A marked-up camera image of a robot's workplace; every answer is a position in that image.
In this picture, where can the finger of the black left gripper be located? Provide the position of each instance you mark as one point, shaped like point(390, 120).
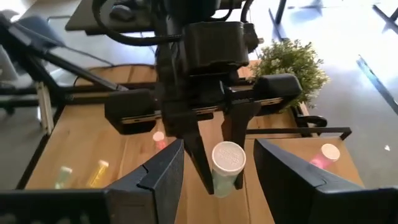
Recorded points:
point(237, 124)
point(199, 155)

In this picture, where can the black computer mouse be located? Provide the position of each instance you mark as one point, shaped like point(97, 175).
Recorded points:
point(122, 12)

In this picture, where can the green artificial plant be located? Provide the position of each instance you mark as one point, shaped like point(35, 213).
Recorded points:
point(289, 68)

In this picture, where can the white paper scrap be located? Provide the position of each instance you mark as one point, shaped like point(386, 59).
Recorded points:
point(387, 148)

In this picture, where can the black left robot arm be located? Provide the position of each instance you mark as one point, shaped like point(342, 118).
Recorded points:
point(186, 9)

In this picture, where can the silver frame bracket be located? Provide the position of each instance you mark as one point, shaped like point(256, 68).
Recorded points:
point(45, 105)

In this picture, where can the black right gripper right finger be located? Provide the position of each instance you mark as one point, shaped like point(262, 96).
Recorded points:
point(283, 193)

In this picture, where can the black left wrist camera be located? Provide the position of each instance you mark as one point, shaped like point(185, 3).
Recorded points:
point(214, 46)

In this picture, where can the red pill bottle white cap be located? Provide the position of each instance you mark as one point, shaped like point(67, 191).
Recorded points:
point(159, 141)

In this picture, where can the black plant pot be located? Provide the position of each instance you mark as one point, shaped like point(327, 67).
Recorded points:
point(312, 120)

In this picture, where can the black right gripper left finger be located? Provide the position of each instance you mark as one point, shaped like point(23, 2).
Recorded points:
point(155, 199)

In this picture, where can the teal pill bottle white cap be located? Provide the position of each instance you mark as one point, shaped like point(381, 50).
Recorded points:
point(228, 161)
point(63, 177)

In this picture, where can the purple pill bottle white cap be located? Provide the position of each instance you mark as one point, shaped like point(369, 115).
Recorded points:
point(323, 158)

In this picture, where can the wooden shelf black metal frame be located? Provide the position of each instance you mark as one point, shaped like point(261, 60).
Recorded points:
point(289, 149)

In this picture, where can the black aluminium rail frame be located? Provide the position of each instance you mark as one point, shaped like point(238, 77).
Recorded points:
point(90, 95)

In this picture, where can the yellow pill bottle white cap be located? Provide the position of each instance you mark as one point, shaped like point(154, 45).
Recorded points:
point(98, 174)

